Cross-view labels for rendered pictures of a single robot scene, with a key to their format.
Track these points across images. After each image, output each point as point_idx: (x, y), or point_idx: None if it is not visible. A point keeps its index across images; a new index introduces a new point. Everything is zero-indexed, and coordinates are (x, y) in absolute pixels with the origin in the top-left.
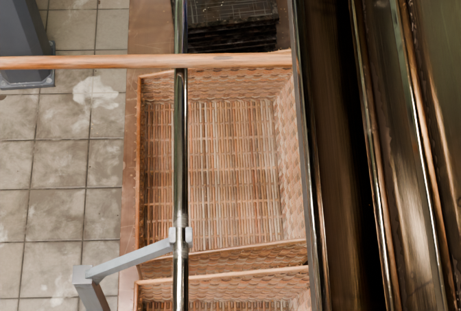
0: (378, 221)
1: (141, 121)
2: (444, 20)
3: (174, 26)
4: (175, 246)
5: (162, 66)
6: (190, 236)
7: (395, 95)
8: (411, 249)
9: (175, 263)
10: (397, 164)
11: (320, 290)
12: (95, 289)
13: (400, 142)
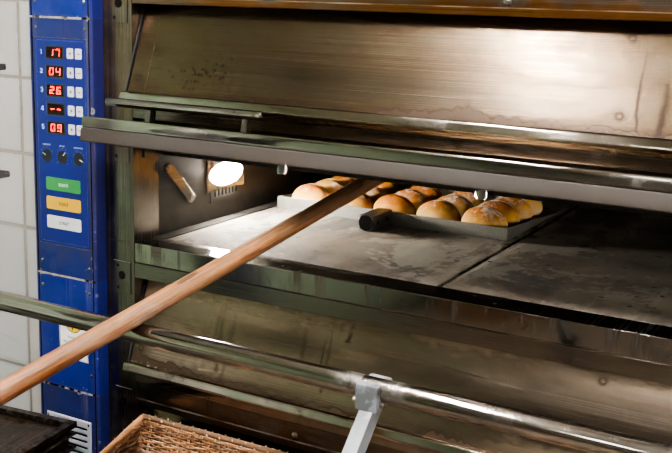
0: (544, 132)
1: None
2: None
3: (76, 319)
4: (388, 386)
5: (127, 326)
6: (384, 376)
7: (435, 86)
8: (594, 108)
9: (412, 392)
10: (500, 104)
11: (592, 169)
12: None
13: (484, 92)
